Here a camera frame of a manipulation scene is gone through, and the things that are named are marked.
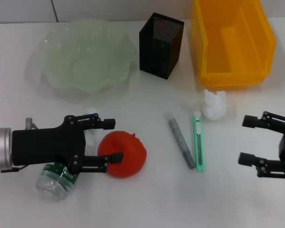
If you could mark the yellow plastic bin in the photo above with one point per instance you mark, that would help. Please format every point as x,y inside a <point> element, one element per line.
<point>235,47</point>

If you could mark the black mesh pen holder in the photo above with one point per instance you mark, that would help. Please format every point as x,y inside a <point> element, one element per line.
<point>154,57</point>

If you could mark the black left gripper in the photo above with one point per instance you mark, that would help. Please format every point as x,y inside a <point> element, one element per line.
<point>45,145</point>

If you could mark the green utility knife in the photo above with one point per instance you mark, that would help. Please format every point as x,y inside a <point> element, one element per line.
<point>198,145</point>

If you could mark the clear green-label water bottle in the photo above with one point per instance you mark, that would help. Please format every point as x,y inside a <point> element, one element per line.
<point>54,183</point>

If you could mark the grey glitter pen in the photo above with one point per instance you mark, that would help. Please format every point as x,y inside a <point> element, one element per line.
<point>180,140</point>

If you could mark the pale green wavy fruit plate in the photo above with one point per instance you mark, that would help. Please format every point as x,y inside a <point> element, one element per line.
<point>85,59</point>

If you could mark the white paper ball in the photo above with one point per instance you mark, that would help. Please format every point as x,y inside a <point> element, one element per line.
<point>213,107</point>

